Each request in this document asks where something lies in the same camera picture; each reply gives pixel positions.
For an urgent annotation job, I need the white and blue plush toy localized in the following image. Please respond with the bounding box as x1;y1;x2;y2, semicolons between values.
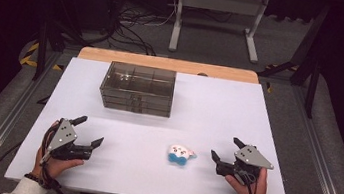
165;142;199;169

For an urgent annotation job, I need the aluminium rail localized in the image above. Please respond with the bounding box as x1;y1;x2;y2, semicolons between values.
0;45;63;194
276;83;344;194

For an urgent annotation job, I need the black cable loop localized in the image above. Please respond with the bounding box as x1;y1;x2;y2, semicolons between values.
0;137;25;194

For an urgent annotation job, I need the black metal stand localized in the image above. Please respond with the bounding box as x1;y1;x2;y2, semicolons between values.
252;0;332;120
30;0;88;87

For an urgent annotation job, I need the bundle of black cables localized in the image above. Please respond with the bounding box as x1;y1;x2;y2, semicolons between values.
94;0;166;58

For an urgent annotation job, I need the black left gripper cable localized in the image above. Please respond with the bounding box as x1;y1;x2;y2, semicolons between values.
34;124;87;194

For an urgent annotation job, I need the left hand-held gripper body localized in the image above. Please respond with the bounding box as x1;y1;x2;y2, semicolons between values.
45;115;97;165

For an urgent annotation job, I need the yellow black hazard tape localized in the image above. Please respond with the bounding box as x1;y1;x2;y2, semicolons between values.
18;39;67;73
263;60;299;75

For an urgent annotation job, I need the person's left hand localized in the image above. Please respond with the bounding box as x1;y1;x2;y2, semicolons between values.
30;119;90;184

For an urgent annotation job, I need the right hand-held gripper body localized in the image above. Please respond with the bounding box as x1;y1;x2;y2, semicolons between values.
214;141;277;191

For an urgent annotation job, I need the dark beaded bracelet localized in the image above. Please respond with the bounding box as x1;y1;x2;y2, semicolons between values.
22;171;51;190

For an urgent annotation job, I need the short yellow black tape strip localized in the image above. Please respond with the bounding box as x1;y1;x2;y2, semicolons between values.
264;81;275;94

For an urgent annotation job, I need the transparent grey drawer box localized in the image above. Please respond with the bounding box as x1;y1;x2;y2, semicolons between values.
96;59;178;119

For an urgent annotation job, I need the white cable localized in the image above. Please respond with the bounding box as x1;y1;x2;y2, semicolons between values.
120;0;181;31

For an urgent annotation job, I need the white metal desk frame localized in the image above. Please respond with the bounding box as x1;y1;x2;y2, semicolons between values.
168;0;271;65

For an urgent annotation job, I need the white table board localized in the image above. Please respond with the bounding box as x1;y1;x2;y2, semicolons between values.
3;50;306;194

